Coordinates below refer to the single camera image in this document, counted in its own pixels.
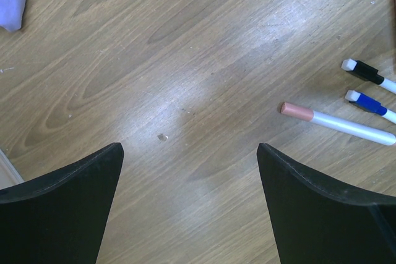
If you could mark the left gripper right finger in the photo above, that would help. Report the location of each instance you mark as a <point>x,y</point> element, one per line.
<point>319,219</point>

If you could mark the black cap whiteboard marker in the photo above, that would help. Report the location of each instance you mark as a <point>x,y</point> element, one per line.
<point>367,73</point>

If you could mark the blue cap whiteboard marker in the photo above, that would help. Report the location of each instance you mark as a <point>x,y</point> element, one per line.
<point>369,104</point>

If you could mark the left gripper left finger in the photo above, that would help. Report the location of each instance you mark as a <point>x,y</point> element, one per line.
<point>60,217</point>

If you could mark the pink cap white marker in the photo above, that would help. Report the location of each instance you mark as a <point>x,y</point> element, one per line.
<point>338,124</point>

